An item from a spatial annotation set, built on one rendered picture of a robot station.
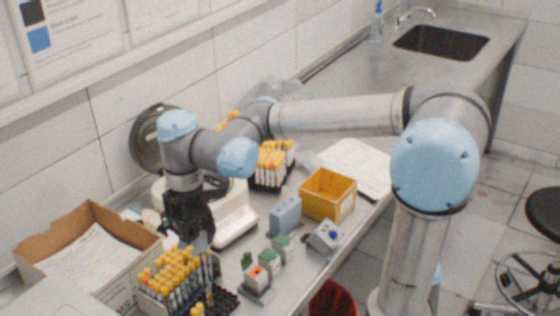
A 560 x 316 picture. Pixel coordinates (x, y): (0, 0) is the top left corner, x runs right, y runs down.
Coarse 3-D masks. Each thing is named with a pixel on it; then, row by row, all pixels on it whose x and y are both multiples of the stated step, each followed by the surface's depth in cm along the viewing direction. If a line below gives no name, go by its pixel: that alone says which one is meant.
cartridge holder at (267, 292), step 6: (270, 282) 134; (240, 288) 135; (246, 288) 134; (252, 288) 132; (264, 288) 133; (270, 288) 135; (246, 294) 134; (252, 294) 133; (258, 294) 131; (264, 294) 134; (270, 294) 134; (258, 300) 132; (264, 300) 132
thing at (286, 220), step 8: (288, 200) 151; (296, 200) 151; (272, 208) 148; (280, 208) 148; (288, 208) 148; (296, 208) 151; (272, 216) 147; (280, 216) 146; (288, 216) 149; (296, 216) 153; (272, 224) 149; (280, 224) 147; (288, 224) 151; (296, 224) 155; (304, 224) 156; (272, 232) 151; (280, 232) 149; (288, 232) 152; (296, 232) 153
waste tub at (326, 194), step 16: (320, 176) 166; (336, 176) 162; (304, 192) 155; (320, 192) 169; (336, 192) 166; (352, 192) 158; (304, 208) 159; (320, 208) 154; (336, 208) 151; (352, 208) 162; (336, 224) 155
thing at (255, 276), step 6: (252, 264) 134; (246, 270) 132; (252, 270) 132; (258, 270) 132; (264, 270) 132; (246, 276) 132; (252, 276) 130; (258, 276) 131; (264, 276) 132; (246, 282) 133; (252, 282) 131; (258, 282) 130; (264, 282) 133; (258, 288) 131
